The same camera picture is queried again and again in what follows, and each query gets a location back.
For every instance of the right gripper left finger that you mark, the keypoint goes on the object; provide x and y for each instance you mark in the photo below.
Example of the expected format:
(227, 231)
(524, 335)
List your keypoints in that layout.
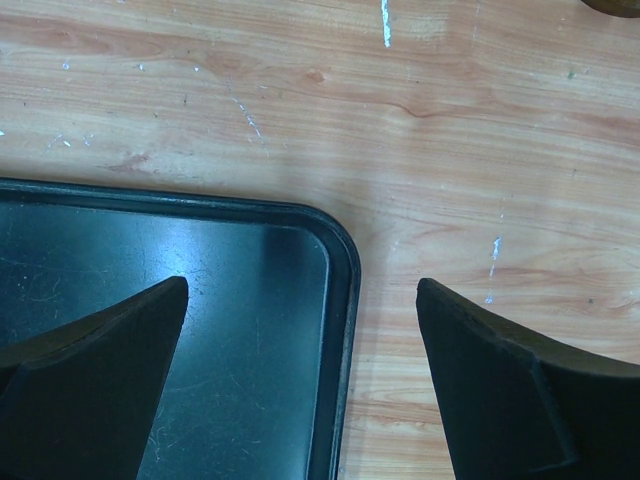
(79, 401)

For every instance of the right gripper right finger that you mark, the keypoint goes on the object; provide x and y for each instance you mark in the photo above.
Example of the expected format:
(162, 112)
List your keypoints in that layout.
(516, 404)

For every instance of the brown wooden coaster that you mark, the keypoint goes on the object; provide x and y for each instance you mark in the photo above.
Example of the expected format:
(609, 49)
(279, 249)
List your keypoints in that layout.
(616, 8)

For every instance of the black plastic tray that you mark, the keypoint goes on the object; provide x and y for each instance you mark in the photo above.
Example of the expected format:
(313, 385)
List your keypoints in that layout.
(258, 382)

